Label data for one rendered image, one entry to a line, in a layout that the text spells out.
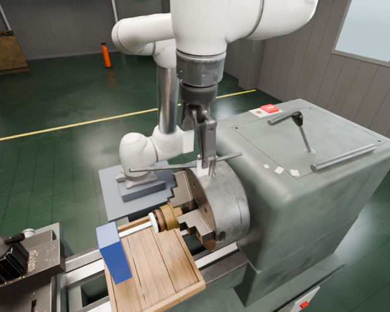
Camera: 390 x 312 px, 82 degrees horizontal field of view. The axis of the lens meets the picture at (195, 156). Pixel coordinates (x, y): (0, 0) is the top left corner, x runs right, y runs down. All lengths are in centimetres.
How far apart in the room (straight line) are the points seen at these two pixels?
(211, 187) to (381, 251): 196
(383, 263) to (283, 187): 179
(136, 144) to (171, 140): 19
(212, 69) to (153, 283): 73
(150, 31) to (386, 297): 216
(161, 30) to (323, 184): 62
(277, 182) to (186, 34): 48
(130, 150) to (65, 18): 747
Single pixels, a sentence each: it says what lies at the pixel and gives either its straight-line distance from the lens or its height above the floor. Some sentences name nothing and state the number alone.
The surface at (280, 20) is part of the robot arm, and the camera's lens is 47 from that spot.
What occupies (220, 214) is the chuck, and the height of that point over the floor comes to 117.
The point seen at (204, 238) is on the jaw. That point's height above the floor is 109.
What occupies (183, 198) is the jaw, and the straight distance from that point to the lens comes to 78.
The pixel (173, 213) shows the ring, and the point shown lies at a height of 112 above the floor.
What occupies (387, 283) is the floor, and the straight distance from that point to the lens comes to 232.
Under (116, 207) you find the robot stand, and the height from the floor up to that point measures 75.
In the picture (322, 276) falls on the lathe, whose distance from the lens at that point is 144.
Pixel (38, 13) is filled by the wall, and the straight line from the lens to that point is 851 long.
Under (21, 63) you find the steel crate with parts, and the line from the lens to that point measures 733.
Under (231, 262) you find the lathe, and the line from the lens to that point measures 96.
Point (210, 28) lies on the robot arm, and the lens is 38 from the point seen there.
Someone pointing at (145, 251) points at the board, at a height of 89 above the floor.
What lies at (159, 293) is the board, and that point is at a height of 88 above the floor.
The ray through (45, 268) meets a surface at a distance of 89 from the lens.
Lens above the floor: 170
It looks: 37 degrees down
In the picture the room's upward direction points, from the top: straight up
